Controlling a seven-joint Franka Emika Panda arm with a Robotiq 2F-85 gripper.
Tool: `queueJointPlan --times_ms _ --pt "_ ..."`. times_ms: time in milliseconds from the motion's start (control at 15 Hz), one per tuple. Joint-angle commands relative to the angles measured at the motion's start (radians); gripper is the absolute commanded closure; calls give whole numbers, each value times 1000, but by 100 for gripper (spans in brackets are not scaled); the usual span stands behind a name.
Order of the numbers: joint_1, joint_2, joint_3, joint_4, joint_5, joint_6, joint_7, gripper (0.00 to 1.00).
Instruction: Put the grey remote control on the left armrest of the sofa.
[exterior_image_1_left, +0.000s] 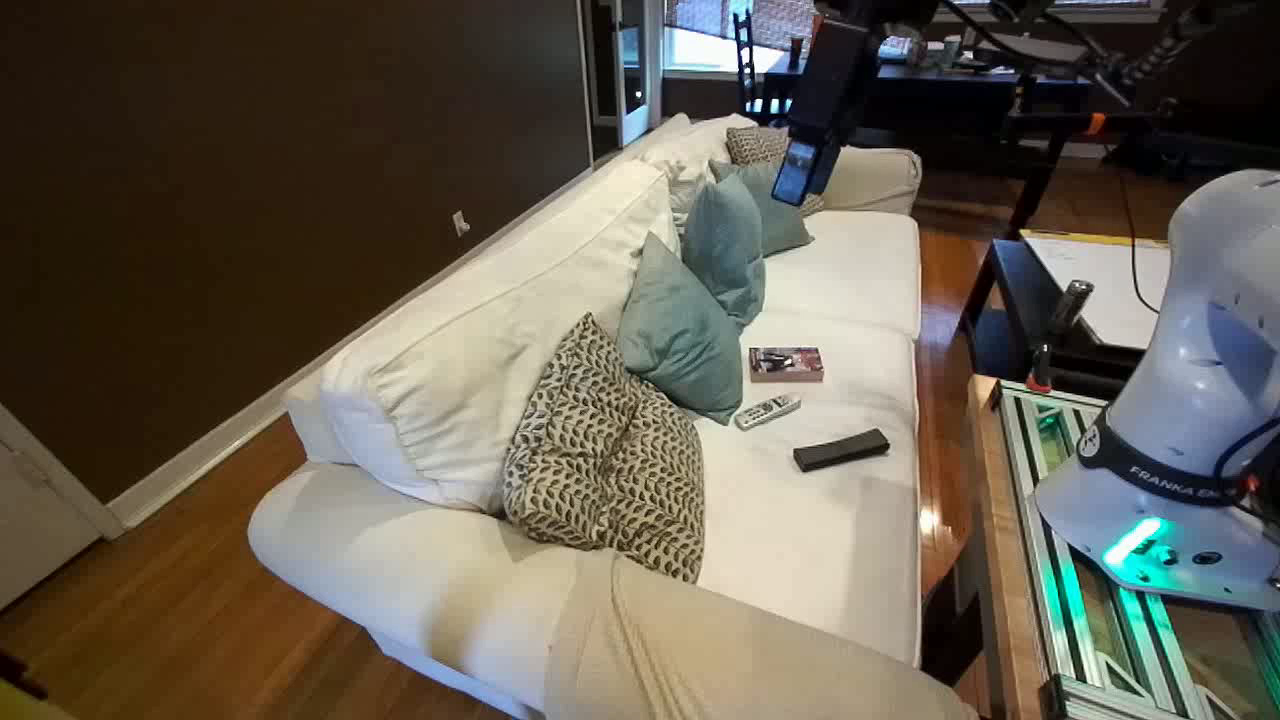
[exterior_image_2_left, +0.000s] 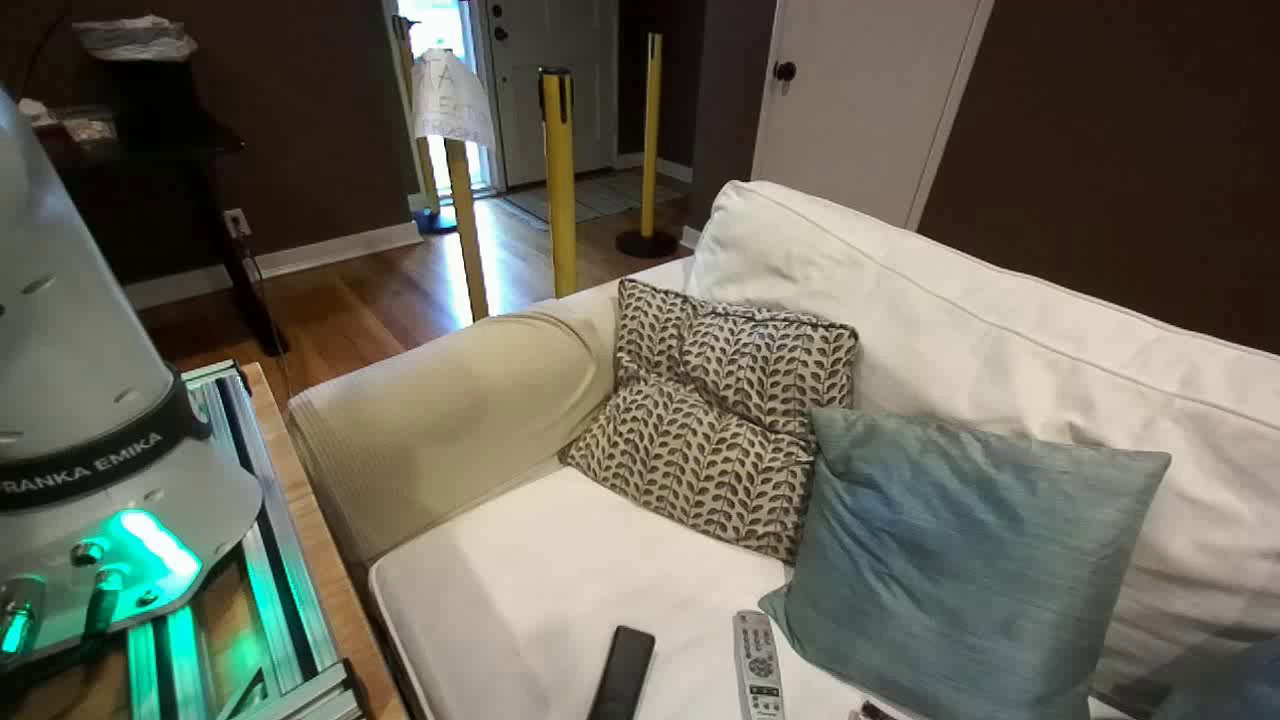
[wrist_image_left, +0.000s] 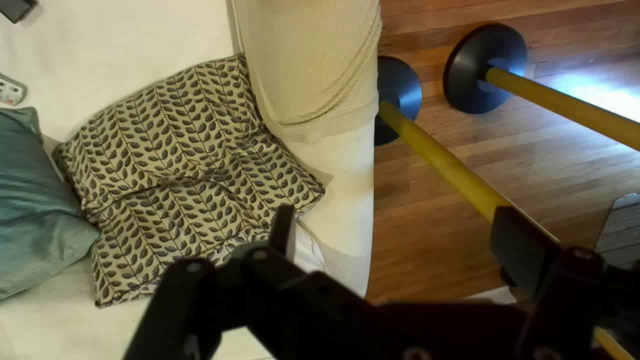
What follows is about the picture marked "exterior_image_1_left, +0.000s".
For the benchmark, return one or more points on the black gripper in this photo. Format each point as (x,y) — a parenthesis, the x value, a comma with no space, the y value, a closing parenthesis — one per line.
(829,83)

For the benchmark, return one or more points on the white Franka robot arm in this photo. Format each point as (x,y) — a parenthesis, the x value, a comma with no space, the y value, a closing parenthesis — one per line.
(1200,386)

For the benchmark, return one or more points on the black remote control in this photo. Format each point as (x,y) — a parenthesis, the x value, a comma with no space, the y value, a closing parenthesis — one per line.
(840,451)

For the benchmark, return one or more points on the white sofa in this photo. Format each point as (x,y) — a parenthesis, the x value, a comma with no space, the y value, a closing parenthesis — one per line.
(826,532)

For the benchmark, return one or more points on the teal throw pillow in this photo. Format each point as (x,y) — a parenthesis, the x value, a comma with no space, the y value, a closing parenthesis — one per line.
(727,245)
(680,340)
(779,215)

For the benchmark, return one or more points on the grey beige throw pillow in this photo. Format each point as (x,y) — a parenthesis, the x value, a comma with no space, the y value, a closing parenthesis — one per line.
(759,144)

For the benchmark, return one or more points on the black wooden chair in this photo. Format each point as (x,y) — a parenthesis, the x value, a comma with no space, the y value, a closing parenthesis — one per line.
(749,63)

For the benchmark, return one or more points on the small white back cushion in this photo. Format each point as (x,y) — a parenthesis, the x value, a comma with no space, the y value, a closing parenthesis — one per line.
(680,144)

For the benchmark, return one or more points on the dark dining table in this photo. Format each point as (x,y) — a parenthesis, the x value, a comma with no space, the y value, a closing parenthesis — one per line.
(973,98)

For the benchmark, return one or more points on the paperback book with action cover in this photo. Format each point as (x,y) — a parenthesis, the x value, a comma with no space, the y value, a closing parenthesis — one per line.
(786,360)

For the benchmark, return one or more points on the black coffee table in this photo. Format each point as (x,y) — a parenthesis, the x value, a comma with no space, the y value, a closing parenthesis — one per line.
(1024,314)

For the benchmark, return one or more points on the white sheet on coffee table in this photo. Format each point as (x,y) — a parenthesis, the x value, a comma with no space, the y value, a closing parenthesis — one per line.
(1101,281)

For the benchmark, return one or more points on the leaf patterned throw pillow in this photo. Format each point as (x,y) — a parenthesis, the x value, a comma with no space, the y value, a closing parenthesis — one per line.
(567,432)
(663,501)

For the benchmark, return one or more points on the large white back cushion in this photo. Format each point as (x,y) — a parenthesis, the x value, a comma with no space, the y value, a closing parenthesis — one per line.
(494,344)

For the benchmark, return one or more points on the white doorway frame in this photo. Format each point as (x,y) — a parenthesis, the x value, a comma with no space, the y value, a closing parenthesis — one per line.
(625,67)

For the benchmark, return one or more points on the white wall outlet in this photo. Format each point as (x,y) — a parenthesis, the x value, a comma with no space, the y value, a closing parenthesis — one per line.
(460,220)

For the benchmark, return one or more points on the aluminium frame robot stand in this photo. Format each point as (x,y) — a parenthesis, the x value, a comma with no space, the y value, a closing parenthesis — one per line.
(1104,612)

